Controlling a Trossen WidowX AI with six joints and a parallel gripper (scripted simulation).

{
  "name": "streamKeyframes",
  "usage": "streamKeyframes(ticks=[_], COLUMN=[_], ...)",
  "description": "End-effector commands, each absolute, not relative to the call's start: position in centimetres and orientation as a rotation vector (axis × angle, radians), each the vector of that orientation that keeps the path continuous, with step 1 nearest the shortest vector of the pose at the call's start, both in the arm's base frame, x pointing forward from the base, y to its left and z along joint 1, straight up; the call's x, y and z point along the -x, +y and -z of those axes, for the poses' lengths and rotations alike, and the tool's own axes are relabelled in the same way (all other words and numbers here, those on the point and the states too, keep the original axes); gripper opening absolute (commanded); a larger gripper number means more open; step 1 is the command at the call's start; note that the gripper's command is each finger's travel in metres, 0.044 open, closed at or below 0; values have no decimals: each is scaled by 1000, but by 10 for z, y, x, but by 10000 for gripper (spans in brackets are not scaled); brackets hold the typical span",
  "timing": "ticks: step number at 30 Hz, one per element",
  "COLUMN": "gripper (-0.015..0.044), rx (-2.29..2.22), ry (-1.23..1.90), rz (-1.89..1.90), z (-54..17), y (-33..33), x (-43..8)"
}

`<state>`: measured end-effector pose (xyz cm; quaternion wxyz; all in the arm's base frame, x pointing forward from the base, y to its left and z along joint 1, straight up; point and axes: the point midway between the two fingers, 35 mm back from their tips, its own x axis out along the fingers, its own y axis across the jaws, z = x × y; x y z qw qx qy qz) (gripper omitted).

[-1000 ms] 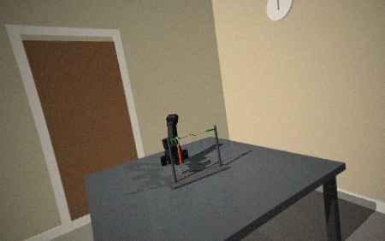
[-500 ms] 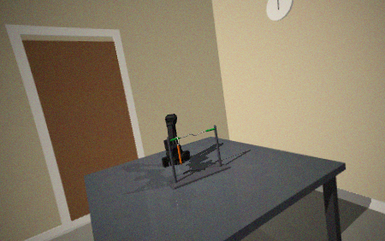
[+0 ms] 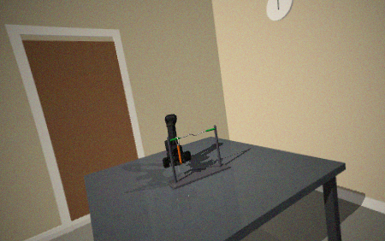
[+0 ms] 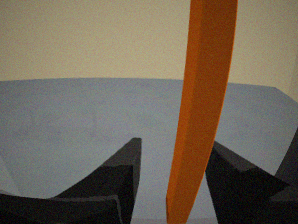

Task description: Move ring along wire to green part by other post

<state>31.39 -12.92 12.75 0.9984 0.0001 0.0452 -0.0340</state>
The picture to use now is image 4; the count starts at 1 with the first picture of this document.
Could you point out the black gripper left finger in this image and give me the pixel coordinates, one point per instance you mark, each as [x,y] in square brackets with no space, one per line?
[106,196]

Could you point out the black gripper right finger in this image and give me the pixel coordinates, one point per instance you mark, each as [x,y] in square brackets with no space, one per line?
[242,193]

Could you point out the orange handle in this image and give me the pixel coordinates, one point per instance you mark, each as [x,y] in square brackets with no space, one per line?
[208,57]

